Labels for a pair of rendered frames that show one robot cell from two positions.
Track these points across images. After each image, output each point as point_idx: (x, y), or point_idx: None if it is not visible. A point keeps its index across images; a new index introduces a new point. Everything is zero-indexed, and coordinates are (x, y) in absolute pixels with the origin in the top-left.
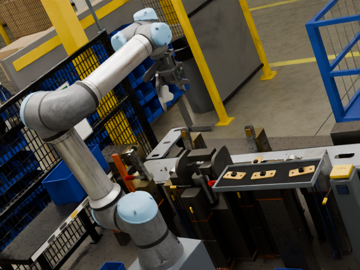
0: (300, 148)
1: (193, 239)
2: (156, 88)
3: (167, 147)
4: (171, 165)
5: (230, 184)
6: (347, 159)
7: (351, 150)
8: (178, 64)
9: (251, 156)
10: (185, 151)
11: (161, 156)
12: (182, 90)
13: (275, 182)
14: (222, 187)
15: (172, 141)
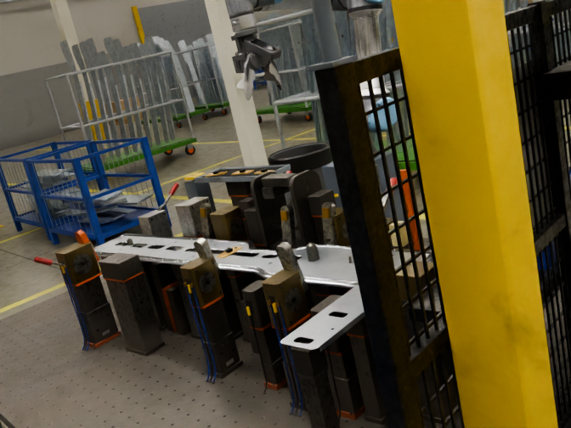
0: (174, 261)
1: (328, 166)
2: (274, 62)
3: (339, 303)
4: (340, 267)
5: (272, 168)
6: (159, 243)
7: (145, 250)
8: (237, 53)
9: (226, 260)
10: (295, 175)
11: (355, 287)
12: (250, 97)
13: (240, 169)
14: (280, 165)
15: (325, 313)
